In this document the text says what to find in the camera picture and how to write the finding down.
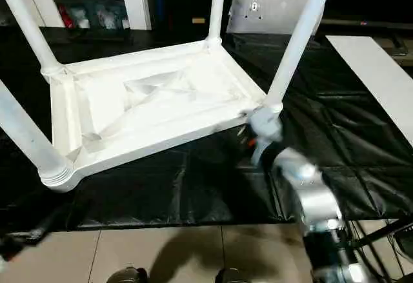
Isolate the white plastic table top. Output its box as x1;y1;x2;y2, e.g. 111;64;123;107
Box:
41;37;285;193

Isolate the white flat board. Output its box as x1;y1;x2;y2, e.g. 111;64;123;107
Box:
325;35;413;148

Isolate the black wifi router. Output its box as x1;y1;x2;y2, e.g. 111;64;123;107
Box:
395;223;413;257

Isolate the blue white porcelain jar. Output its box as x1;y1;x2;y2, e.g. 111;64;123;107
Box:
96;7;116;28

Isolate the red bottle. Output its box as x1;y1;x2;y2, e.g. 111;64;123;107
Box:
59;4;74;28

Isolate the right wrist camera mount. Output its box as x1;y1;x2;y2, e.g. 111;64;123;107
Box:
250;107;285;168

